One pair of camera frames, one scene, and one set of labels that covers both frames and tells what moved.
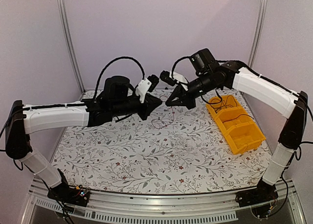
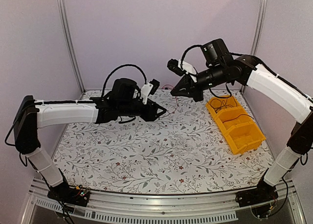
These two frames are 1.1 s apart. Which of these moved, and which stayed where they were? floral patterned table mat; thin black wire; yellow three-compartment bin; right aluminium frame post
Moved: thin black wire
Stayed: right aluminium frame post; yellow three-compartment bin; floral patterned table mat
